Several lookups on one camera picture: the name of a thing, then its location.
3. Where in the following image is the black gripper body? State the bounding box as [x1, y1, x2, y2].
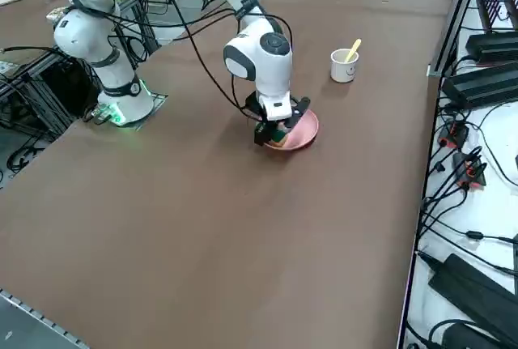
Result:
[245, 92, 300, 126]

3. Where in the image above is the green and yellow sponge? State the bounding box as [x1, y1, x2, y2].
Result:
[270, 128, 291, 147]

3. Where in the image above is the pink round plate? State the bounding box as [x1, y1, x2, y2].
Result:
[262, 108, 321, 152]

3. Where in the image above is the white smiley face mug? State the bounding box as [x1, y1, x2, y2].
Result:
[330, 48, 360, 83]

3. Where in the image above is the yellow spoon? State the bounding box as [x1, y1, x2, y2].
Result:
[345, 38, 363, 62]

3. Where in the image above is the orange and black plug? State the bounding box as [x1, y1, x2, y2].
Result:
[452, 151, 488, 191]
[439, 121, 470, 149]

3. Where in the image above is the dark peg rack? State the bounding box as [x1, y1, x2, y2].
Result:
[476, 0, 513, 34]

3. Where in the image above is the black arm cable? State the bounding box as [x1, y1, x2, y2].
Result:
[153, 0, 260, 120]
[242, 8, 295, 95]

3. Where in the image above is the aluminium profile post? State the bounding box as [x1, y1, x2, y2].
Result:
[427, 0, 486, 79]

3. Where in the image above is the black cable with inline box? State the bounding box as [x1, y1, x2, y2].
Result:
[465, 229, 518, 245]

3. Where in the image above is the black aluminium frame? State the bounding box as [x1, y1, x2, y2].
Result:
[0, 47, 82, 143]

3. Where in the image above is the silver aluminium rail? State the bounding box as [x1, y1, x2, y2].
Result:
[0, 287, 92, 349]

